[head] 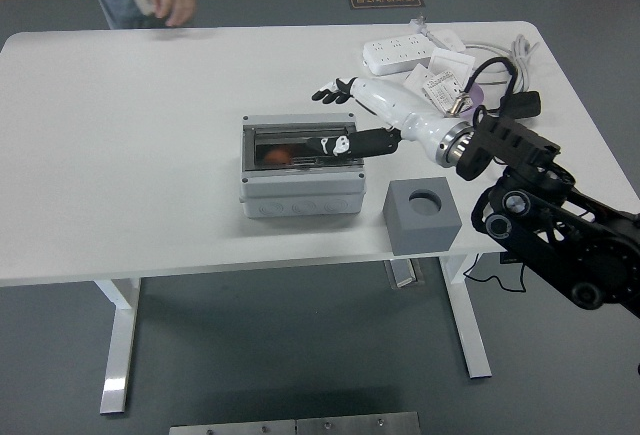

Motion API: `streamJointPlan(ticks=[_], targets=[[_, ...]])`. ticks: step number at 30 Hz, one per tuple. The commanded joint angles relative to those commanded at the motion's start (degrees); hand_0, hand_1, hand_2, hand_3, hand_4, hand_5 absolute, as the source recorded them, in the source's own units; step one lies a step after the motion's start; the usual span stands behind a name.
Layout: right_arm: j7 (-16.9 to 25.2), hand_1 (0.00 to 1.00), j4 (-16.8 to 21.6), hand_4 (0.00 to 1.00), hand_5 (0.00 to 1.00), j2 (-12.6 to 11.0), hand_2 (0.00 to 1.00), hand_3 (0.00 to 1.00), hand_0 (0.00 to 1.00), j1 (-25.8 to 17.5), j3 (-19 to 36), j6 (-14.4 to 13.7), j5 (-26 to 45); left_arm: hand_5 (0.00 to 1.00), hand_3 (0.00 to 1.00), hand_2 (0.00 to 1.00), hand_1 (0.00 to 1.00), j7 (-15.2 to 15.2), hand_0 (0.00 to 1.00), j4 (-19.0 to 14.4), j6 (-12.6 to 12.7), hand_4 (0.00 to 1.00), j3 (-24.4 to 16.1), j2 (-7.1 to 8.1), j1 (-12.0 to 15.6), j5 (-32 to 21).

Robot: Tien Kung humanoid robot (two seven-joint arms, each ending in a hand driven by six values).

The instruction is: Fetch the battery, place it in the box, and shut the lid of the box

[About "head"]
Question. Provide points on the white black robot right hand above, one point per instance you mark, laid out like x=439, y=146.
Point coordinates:
x=390, y=102

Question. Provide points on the orange cylindrical battery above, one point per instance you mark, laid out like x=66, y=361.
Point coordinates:
x=277, y=156

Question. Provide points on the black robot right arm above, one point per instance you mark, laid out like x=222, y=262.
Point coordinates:
x=550, y=235

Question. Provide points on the grey plastic junction box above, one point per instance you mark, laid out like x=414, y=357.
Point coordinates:
x=300, y=195

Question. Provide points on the grey block battery holder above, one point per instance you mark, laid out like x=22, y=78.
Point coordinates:
x=420, y=235

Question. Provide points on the grey under-table control box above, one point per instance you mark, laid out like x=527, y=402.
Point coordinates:
x=405, y=272

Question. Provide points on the white power strip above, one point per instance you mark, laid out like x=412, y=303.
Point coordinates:
x=395, y=52

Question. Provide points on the black power adapter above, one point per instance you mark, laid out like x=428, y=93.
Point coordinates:
x=526, y=104

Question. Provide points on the white table leg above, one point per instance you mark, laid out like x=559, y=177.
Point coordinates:
x=470, y=335
x=117, y=350

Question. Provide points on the grey metal plate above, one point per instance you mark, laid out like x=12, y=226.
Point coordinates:
x=357, y=425
x=232, y=428

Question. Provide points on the large white switch panel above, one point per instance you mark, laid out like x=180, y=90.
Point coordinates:
x=452, y=62

